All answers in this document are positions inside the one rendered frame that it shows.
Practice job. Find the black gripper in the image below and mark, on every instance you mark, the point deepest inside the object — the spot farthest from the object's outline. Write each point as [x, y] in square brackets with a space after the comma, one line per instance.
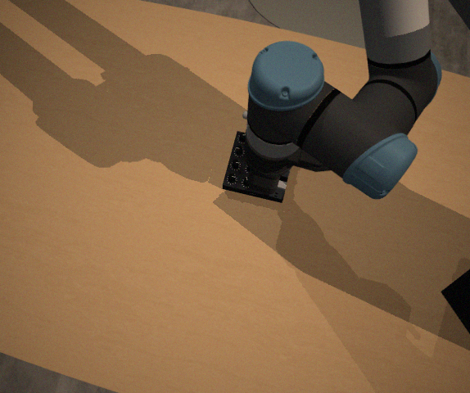
[271, 164]

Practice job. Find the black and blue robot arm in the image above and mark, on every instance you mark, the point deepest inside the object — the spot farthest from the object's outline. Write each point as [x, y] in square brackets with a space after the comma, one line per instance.
[363, 140]

